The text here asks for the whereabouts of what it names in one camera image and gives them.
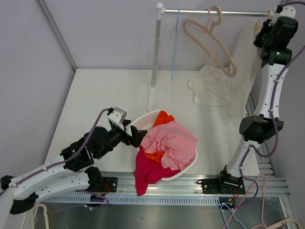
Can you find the white and silver clothes rack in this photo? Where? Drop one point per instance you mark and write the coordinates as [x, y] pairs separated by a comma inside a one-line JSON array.
[[160, 11]]

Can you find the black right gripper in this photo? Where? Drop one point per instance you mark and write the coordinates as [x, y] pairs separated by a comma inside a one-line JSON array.
[[266, 27]]

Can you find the beige wooden hanger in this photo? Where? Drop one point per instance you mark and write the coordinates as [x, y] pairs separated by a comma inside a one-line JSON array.
[[270, 13], [215, 21]]

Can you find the orange t shirt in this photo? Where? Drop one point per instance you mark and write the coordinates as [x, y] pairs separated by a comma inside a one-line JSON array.
[[162, 124]]

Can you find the magenta t shirt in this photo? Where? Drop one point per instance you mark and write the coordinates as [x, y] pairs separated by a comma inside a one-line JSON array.
[[148, 172]]

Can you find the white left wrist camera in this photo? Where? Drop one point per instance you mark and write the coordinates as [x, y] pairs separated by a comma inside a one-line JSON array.
[[116, 117]]

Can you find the pink wire hanger on floor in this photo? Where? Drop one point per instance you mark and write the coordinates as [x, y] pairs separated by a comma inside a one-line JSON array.
[[263, 192]]

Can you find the cream white t shirt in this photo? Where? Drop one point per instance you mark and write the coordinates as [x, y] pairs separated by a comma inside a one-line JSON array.
[[213, 88]]

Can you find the aluminium mounting rail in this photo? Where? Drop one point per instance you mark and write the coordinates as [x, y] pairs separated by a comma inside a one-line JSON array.
[[186, 185]]

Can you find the blue wire hanger on floor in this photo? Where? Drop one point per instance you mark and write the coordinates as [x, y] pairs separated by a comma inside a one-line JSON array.
[[223, 208]]

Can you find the beige hanger at lower right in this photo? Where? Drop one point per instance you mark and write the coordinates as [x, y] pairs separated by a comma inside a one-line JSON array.
[[285, 222]]

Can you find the pink wire hanger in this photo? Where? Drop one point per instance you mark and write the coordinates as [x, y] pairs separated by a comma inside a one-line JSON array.
[[263, 192], [207, 52]]

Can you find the slotted grey cable duct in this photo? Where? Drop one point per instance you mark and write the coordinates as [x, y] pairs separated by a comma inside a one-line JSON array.
[[135, 200]]

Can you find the white perforated plastic basket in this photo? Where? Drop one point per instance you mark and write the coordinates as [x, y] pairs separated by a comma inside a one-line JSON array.
[[145, 123]]

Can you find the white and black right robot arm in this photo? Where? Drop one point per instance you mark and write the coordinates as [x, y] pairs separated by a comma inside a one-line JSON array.
[[275, 56]]

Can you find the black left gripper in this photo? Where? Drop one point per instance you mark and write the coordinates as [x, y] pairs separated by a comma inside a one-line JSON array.
[[136, 137]]

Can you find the pink t shirt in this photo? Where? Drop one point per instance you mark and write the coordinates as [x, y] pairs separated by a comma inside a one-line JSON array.
[[175, 141]]

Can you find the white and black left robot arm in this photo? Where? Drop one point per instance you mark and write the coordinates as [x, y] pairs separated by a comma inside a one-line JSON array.
[[72, 170]]

